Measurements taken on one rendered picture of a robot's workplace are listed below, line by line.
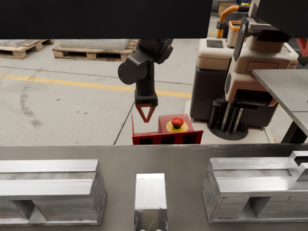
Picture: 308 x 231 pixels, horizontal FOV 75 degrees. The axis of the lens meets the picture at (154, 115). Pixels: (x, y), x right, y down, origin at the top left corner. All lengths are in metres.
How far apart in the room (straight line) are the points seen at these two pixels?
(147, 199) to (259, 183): 0.16
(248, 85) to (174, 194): 0.70
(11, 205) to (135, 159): 0.22
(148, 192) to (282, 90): 0.36
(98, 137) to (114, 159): 1.35
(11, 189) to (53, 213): 0.07
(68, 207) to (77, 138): 1.52
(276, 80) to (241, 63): 0.46
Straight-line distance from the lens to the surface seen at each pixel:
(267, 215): 0.39
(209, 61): 1.24
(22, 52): 3.73
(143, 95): 0.59
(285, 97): 0.47
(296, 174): 0.35
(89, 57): 3.26
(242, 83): 0.98
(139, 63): 0.50
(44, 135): 2.00
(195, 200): 0.40
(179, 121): 0.64
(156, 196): 0.24
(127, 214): 0.38
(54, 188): 0.32
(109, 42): 3.17
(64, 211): 0.36
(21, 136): 2.09
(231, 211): 0.36
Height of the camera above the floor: 1.22
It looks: 38 degrees down
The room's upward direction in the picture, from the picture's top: straight up
